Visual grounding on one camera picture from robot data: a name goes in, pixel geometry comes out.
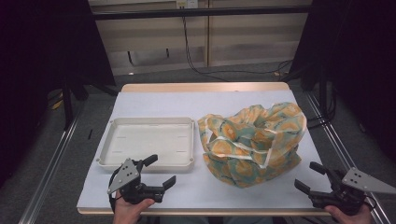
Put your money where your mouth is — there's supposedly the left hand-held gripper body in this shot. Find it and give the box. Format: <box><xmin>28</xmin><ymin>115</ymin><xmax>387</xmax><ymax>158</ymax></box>
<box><xmin>106</xmin><ymin>158</ymin><xmax>165</xmax><ymax>205</ymax></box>

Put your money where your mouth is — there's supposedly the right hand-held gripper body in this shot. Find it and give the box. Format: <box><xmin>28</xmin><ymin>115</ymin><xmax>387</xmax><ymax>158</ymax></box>
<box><xmin>311</xmin><ymin>167</ymin><xmax>396</xmax><ymax>217</ymax></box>

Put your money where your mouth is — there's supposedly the white plastic tray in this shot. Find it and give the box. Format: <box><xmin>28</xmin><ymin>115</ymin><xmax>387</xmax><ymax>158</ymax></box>
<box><xmin>95</xmin><ymin>117</ymin><xmax>196</xmax><ymax>174</ymax></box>

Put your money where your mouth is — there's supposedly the orange patterned cloth bag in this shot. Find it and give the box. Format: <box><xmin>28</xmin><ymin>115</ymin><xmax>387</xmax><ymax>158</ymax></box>
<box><xmin>197</xmin><ymin>102</ymin><xmax>308</xmax><ymax>189</ymax></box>

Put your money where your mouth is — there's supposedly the person's left hand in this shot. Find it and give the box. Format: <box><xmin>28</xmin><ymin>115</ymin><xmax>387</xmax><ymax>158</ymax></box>
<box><xmin>112</xmin><ymin>189</ymin><xmax>156</xmax><ymax>224</ymax></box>

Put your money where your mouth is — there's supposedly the person's right hand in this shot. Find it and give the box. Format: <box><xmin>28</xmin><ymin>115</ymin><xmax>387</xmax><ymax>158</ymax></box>
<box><xmin>323</xmin><ymin>203</ymin><xmax>375</xmax><ymax>224</ymax></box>

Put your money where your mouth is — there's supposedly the white table mat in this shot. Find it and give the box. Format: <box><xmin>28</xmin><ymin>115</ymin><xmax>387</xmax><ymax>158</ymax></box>
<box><xmin>77</xmin><ymin>90</ymin><xmax>332</xmax><ymax>210</ymax></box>

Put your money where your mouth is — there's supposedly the black stand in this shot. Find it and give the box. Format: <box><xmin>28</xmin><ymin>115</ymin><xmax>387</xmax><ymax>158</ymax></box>
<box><xmin>60</xmin><ymin>73</ymin><xmax>120</xmax><ymax>130</ymax></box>
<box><xmin>306</xmin><ymin>66</ymin><xmax>337</xmax><ymax>130</ymax></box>

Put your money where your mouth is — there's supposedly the black curtain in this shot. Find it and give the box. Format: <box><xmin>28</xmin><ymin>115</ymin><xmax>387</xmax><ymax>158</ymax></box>
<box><xmin>0</xmin><ymin>0</ymin><xmax>117</xmax><ymax>188</ymax></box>
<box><xmin>288</xmin><ymin>0</ymin><xmax>396</xmax><ymax>162</ymax></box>

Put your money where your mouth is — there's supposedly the black horizontal bar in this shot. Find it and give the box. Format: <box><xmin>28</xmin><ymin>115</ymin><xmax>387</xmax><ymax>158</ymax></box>
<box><xmin>92</xmin><ymin>5</ymin><xmax>313</xmax><ymax>21</ymax></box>

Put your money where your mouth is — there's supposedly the right hand-held gripper cable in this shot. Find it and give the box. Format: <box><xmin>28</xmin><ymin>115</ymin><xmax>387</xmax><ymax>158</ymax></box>
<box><xmin>362</xmin><ymin>194</ymin><xmax>379</xmax><ymax>211</ymax></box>

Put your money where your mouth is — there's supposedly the aluminium floor rail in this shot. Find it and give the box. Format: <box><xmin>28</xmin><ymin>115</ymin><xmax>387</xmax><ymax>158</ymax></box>
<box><xmin>304</xmin><ymin>91</ymin><xmax>393</xmax><ymax>224</ymax></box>
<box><xmin>18</xmin><ymin>113</ymin><xmax>82</xmax><ymax>224</ymax></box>

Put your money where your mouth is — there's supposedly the black wall cable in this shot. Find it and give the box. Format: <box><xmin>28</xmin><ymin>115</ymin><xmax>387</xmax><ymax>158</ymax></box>
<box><xmin>181</xmin><ymin>16</ymin><xmax>294</xmax><ymax>82</ymax></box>

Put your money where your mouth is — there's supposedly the white wall socket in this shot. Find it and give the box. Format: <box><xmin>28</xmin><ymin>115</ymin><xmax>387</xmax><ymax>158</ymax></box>
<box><xmin>176</xmin><ymin>0</ymin><xmax>199</xmax><ymax>9</ymax></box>

